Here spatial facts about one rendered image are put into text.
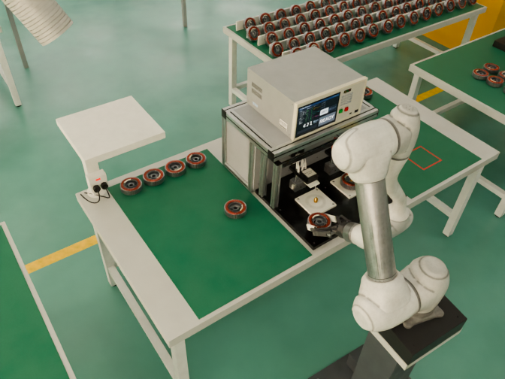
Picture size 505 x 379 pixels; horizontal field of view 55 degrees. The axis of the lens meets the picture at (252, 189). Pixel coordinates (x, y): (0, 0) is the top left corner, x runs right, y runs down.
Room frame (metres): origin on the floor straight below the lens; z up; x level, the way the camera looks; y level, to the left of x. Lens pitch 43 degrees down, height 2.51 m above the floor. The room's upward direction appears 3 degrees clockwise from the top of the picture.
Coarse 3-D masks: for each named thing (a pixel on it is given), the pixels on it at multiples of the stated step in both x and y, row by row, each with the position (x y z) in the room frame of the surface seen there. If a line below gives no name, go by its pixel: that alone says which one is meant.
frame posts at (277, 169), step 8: (264, 160) 1.80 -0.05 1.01; (264, 168) 1.81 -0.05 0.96; (280, 168) 1.74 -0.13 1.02; (264, 176) 1.81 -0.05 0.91; (280, 176) 1.74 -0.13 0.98; (264, 184) 1.81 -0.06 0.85; (272, 184) 1.74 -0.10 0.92; (264, 192) 1.82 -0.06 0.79; (272, 192) 1.74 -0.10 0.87; (272, 200) 1.74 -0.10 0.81
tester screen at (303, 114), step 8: (336, 96) 1.98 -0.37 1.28; (312, 104) 1.89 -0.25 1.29; (320, 104) 1.92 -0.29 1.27; (328, 104) 1.95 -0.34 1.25; (336, 104) 1.98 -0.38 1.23; (304, 112) 1.86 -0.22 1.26; (312, 112) 1.89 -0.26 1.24; (328, 112) 1.96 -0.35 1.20; (304, 120) 1.87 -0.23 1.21; (312, 120) 1.90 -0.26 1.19; (304, 128) 1.87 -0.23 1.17; (296, 136) 1.84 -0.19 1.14
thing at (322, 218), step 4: (316, 212) 1.64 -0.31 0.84; (312, 216) 1.61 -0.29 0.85; (316, 216) 1.62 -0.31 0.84; (320, 216) 1.62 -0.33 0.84; (324, 216) 1.62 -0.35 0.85; (328, 216) 1.62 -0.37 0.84; (308, 220) 1.58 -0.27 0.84; (312, 220) 1.58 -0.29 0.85; (316, 220) 1.59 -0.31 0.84; (320, 220) 1.60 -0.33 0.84; (324, 220) 1.60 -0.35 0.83; (328, 220) 1.58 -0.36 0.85; (312, 224) 1.56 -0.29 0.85; (316, 224) 1.58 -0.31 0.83; (320, 224) 1.57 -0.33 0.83; (324, 224) 1.56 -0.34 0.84; (328, 224) 1.56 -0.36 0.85
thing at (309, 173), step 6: (300, 162) 1.94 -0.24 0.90; (294, 168) 1.89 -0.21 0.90; (300, 168) 1.89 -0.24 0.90; (306, 168) 1.87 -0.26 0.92; (300, 174) 1.84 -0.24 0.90; (306, 174) 1.82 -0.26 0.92; (312, 174) 1.82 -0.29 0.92; (306, 180) 1.80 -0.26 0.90; (312, 180) 1.81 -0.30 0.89; (312, 186) 1.79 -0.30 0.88
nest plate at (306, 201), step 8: (312, 192) 1.85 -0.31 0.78; (320, 192) 1.85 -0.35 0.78; (296, 200) 1.78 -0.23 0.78; (304, 200) 1.78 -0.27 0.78; (312, 200) 1.79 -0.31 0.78; (320, 200) 1.79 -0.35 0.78; (328, 200) 1.79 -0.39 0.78; (304, 208) 1.73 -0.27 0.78; (312, 208) 1.73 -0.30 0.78; (320, 208) 1.73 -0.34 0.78; (328, 208) 1.73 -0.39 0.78
